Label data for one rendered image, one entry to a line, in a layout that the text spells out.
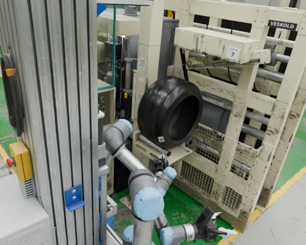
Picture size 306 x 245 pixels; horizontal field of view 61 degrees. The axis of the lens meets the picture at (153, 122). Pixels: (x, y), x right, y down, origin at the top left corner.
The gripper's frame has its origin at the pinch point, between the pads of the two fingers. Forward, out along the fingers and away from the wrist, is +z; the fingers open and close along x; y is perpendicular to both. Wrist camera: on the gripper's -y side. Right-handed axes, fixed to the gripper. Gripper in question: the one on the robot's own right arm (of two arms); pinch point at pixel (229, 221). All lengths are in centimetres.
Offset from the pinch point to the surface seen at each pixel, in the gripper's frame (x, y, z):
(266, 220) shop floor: -89, 95, 114
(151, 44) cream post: -110, -76, -13
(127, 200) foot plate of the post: -143, 86, -23
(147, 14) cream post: -109, -97, -17
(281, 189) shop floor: -128, 90, 167
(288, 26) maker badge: -68, -93, 72
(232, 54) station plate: -73, -73, 35
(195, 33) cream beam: -102, -85, 18
